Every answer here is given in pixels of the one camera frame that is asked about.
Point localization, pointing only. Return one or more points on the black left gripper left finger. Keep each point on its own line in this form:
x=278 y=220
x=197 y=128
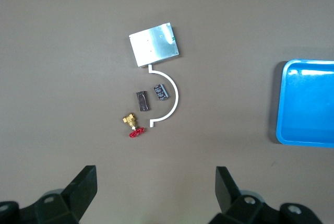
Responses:
x=81 y=192

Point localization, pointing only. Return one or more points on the white curved plastic bracket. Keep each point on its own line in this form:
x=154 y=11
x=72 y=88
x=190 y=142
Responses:
x=176 y=96

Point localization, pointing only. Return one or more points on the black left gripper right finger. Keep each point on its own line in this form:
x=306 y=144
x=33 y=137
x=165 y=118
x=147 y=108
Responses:
x=227 y=192

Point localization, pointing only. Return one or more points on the brown table mat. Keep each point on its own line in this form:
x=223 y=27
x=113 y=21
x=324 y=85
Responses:
x=65 y=77

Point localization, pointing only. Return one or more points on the blue plastic tray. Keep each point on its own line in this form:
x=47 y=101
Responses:
x=308 y=104

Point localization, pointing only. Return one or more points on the silver metal plate module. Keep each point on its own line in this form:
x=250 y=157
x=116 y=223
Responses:
x=154 y=45

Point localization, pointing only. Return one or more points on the small black capacitor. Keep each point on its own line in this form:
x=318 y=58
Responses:
x=142 y=101
x=160 y=92

